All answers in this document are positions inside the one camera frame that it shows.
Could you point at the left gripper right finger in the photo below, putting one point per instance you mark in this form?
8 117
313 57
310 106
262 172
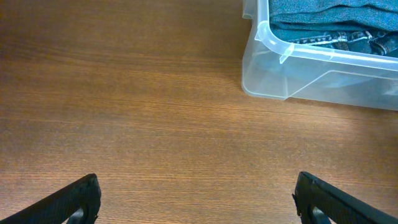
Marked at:
317 201

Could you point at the blue denim jeans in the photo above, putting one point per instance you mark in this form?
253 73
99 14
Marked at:
364 26

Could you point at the clear plastic storage bin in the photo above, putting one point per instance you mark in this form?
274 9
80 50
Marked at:
280 70

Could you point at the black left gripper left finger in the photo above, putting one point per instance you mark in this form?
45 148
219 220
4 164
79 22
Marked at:
78 202

